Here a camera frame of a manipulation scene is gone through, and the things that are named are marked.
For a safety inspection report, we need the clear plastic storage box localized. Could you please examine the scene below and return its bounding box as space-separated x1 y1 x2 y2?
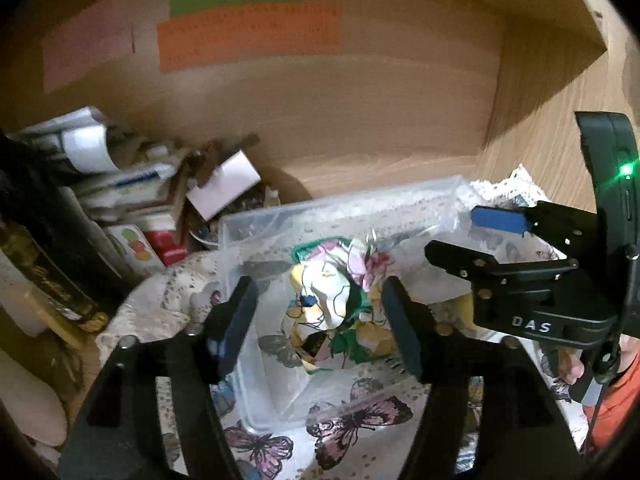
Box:
220 177 477 432

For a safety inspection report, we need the pink sticky note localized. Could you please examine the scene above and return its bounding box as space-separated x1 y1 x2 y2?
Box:
41 0 134 93

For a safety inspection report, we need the orange sticky note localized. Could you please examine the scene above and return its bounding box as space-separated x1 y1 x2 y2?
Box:
157 0 343 73

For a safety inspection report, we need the stack of papers and boxes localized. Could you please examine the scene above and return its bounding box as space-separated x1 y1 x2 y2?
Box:
1 106 207 284

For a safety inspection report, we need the person's hand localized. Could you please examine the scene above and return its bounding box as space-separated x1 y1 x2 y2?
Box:
556 331 640 386

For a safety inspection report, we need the yellow soft ball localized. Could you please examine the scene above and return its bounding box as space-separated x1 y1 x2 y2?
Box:
454 294 477 330

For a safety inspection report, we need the beige rounded plastic object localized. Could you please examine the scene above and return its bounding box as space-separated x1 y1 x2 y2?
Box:
1 351 68 448

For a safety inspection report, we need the dark wine bottle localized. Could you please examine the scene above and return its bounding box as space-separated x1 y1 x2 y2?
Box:
1 138 110 333

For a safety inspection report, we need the floral patterned cloth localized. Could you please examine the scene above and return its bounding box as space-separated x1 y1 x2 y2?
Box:
280 236 402 373

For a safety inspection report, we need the small white card box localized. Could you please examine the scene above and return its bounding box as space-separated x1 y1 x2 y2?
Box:
186 151 262 221

